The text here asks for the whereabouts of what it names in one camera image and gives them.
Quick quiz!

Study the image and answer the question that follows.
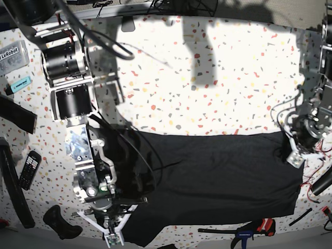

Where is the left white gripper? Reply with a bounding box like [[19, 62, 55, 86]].
[[286, 134, 324, 169]]

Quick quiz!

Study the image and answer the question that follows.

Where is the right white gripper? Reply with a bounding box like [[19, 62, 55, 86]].
[[77, 199, 148, 247]]

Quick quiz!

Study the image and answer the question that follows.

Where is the dark grey T-shirt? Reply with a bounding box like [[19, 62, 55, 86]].
[[103, 129, 305, 247]]

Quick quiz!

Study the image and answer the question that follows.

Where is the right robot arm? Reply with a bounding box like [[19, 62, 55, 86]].
[[4, 1, 146, 246]]

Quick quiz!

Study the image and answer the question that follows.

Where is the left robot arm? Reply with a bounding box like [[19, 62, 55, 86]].
[[270, 4, 331, 169]]

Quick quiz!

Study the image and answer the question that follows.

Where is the black cylinder tube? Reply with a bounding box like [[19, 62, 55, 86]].
[[311, 169, 332, 196]]

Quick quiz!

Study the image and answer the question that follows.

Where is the thin black stick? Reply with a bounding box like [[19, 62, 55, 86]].
[[289, 208, 312, 226]]

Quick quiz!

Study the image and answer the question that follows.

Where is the small red black connector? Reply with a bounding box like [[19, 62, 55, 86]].
[[322, 206, 330, 215]]

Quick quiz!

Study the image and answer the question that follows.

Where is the black blue bar clamp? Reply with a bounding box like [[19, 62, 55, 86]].
[[198, 218, 276, 249]]

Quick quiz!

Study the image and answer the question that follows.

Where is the black game controller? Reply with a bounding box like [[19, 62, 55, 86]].
[[43, 205, 83, 240]]

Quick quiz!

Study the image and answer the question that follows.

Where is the black remote control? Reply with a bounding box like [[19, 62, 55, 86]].
[[19, 150, 42, 190]]

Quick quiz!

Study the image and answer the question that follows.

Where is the long black foam tube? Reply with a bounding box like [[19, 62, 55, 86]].
[[1, 137, 35, 229]]

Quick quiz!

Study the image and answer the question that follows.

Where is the black folded cloth strip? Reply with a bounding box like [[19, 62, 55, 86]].
[[1, 95, 37, 134]]

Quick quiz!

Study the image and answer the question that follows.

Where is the turquoise highlighter marker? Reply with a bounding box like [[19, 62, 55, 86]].
[[5, 76, 32, 95]]

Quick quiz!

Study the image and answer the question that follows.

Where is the grey monitor stand base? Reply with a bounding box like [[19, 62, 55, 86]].
[[121, 16, 135, 33]]

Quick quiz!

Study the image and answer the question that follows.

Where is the clear LeRobot plastic box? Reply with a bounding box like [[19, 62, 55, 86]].
[[1, 40, 30, 75]]

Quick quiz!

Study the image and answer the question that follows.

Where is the red and black wire bundle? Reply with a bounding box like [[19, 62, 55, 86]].
[[300, 140, 332, 203]]

